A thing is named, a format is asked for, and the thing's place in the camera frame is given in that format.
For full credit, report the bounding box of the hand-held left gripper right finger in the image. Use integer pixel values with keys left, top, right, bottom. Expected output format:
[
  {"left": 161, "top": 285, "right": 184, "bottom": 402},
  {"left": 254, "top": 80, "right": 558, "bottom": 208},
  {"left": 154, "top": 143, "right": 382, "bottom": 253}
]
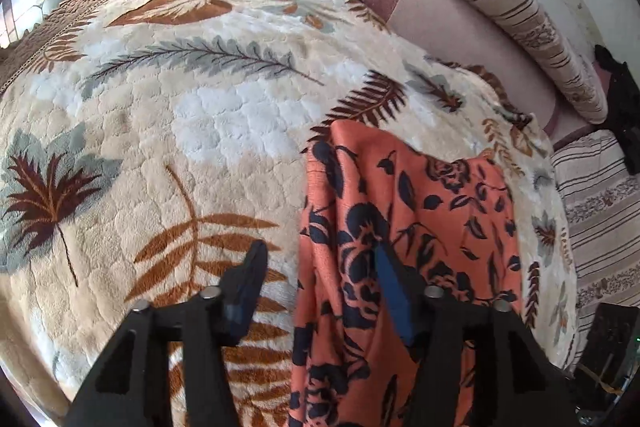
[{"left": 374, "top": 239, "right": 577, "bottom": 427}]

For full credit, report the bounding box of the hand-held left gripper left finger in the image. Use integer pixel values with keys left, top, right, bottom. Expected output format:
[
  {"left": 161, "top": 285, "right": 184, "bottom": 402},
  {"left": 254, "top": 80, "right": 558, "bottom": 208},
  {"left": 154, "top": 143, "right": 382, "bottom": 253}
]
[{"left": 62, "top": 240, "right": 269, "bottom": 427}]

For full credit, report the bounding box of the orange floral garment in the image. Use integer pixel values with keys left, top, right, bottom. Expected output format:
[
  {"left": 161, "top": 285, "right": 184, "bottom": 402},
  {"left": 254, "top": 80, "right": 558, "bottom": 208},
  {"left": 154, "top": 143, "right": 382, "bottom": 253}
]
[{"left": 287, "top": 119, "right": 524, "bottom": 427}]

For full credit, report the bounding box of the striped floral bed sheet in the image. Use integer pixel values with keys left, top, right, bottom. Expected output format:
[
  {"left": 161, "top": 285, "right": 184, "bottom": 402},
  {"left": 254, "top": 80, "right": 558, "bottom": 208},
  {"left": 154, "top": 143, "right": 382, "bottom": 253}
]
[{"left": 549, "top": 129, "right": 640, "bottom": 374}]

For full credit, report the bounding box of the beige leaf-print blanket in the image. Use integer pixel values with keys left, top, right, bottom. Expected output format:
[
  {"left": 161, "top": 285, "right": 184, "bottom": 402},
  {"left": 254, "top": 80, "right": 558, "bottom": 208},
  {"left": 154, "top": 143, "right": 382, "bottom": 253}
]
[{"left": 0, "top": 0, "right": 582, "bottom": 424}]

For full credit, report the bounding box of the black cloth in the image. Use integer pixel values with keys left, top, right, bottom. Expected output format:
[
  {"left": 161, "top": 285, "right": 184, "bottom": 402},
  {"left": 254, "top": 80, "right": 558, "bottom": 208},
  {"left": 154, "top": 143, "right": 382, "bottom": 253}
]
[{"left": 593, "top": 44, "right": 640, "bottom": 180}]

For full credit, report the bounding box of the pink bed sheet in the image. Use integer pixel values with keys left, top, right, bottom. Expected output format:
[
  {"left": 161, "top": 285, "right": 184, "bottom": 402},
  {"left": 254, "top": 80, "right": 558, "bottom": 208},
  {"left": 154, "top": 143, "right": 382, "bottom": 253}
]
[{"left": 349, "top": 0, "right": 609, "bottom": 148}]

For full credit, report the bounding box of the striped bolster pillow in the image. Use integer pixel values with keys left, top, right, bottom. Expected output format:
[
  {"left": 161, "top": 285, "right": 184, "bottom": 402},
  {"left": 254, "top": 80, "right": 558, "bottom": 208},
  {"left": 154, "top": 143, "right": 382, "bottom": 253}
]
[{"left": 430, "top": 0, "right": 609, "bottom": 126}]

